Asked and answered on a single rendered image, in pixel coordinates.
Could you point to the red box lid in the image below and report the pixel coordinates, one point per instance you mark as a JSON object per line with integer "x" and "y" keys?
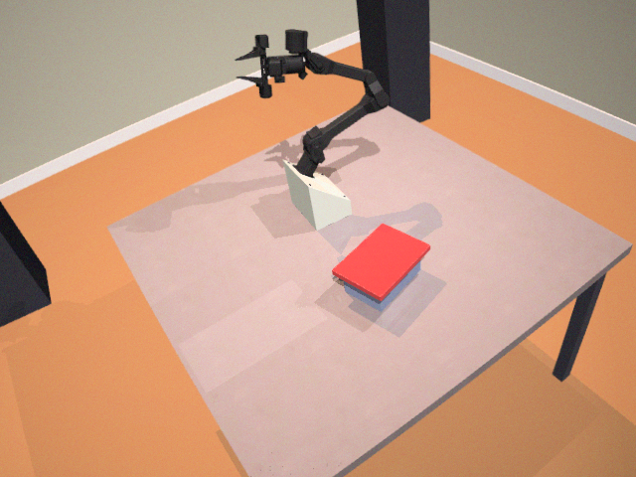
{"x": 378, "y": 264}

